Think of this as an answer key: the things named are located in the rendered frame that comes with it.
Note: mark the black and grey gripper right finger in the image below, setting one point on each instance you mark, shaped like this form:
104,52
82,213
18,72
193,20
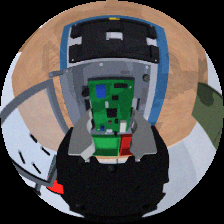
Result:
147,145

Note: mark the red bin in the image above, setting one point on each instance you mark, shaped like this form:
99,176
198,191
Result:
125,144

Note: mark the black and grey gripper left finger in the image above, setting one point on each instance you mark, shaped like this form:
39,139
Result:
76,147

